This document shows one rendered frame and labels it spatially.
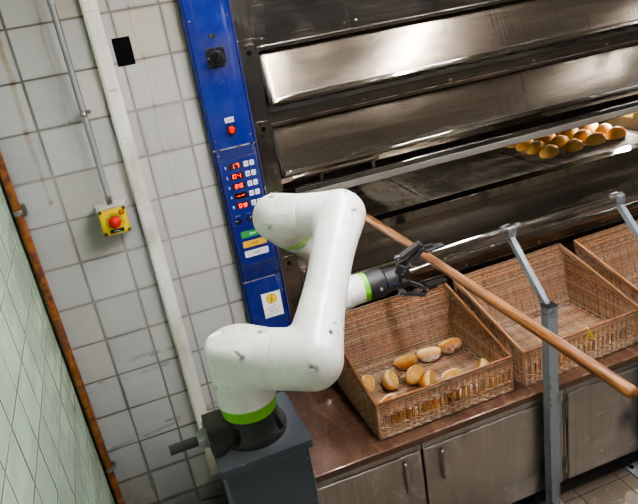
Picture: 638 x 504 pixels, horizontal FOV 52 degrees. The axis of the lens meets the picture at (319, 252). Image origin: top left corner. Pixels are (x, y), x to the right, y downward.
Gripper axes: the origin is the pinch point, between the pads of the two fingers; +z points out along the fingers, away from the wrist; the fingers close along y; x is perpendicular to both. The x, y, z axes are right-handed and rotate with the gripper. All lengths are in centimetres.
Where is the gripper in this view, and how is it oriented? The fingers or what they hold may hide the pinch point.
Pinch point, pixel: (439, 263)
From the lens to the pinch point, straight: 213.2
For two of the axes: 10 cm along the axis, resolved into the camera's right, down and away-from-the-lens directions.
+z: 9.3, -2.7, 2.6
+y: 1.5, 9.1, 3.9
